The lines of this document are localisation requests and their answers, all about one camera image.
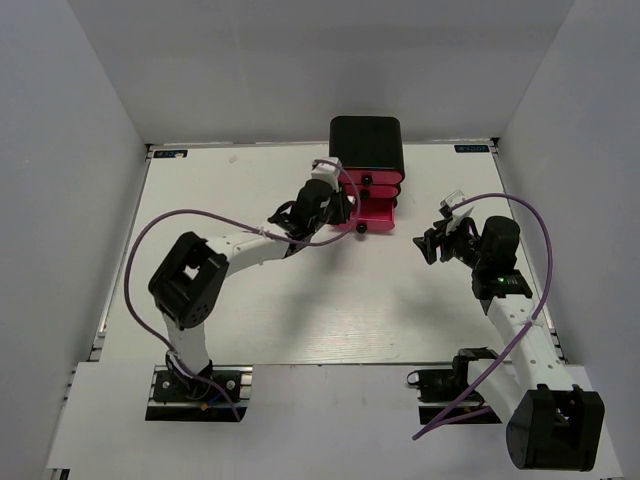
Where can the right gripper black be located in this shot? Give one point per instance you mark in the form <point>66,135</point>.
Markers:
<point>428,242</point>

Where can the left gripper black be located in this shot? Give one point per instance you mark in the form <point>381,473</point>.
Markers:
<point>343,208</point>

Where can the pink drawer with black knob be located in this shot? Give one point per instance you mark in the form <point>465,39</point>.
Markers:
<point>375,177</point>

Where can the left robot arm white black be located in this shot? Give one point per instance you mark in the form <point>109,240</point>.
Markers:
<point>186,285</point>

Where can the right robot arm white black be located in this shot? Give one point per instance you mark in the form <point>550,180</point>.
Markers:
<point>552,423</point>

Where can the black drawer cabinet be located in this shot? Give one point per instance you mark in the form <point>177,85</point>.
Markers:
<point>367,142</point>

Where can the right corner logo sticker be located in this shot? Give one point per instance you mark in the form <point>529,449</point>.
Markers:
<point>471,148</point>

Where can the corner logo sticker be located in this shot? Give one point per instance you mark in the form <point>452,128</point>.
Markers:
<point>170,154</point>
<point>471,148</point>

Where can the left corner logo sticker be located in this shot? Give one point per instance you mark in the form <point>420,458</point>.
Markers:
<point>170,154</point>

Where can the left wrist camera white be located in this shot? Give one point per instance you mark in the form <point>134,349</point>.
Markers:
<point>327,170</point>

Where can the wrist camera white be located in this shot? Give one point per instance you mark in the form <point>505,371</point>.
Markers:
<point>453,211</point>
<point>327,170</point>

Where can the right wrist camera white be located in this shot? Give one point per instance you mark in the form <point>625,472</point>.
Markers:
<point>453,211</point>

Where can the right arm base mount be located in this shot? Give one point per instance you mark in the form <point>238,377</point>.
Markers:
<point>436,389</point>

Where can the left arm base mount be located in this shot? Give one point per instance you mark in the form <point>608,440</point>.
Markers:
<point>171,401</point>

